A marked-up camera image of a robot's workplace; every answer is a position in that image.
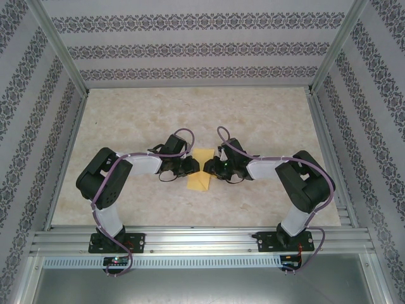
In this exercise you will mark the yellow square paper sheet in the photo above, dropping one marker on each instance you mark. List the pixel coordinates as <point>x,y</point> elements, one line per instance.
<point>204,154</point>

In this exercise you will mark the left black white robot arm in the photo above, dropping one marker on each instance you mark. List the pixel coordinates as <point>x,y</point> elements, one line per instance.
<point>101,180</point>

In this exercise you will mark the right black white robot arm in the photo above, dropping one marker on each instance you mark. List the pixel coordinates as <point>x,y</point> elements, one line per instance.
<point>307,190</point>

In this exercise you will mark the grey sheet metal tray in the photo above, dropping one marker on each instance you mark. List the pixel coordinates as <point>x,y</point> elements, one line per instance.
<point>202,288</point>

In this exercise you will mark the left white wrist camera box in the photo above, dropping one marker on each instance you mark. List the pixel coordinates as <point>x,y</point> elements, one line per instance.
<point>188,154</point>

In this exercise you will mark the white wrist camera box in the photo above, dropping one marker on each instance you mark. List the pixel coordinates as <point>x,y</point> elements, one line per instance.
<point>188,154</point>
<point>223,155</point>

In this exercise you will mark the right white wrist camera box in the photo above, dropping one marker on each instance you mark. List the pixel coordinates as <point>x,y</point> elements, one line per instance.
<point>223,155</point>

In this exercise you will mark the aluminium mounting rail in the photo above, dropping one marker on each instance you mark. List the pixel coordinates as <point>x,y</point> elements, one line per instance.
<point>202,240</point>

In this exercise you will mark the aluminium side rail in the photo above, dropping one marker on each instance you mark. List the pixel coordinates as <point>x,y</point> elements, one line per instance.
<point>71,139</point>
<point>324,139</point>

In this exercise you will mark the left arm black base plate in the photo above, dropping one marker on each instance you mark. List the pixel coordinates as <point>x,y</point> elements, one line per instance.
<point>137,242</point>

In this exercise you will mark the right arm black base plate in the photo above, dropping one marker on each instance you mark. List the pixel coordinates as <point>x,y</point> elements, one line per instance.
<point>267,242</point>

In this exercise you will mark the aluminium frame post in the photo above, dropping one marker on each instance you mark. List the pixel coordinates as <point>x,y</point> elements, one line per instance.
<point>60,47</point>
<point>335,47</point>

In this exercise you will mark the aluminium frame beam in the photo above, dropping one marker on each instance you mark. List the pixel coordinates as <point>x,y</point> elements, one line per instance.
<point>378,278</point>
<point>27,278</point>

